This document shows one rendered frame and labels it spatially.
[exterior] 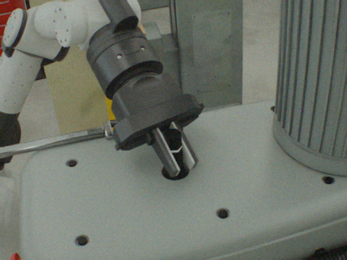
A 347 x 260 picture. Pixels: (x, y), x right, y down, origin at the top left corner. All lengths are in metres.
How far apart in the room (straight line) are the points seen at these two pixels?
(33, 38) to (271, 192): 0.53
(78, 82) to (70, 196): 1.91
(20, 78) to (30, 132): 3.21
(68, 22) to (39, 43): 0.26
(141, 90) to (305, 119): 0.21
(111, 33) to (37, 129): 3.56
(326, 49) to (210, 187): 0.22
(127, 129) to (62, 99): 1.98
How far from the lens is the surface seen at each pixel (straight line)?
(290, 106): 0.57
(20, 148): 0.68
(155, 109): 0.56
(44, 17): 0.79
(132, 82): 0.57
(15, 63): 0.91
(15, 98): 0.95
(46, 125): 4.14
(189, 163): 0.57
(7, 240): 1.05
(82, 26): 0.62
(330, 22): 0.49
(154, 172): 0.59
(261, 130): 0.66
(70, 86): 2.47
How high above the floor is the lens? 2.29
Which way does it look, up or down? 37 degrees down
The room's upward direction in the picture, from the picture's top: 5 degrees counter-clockwise
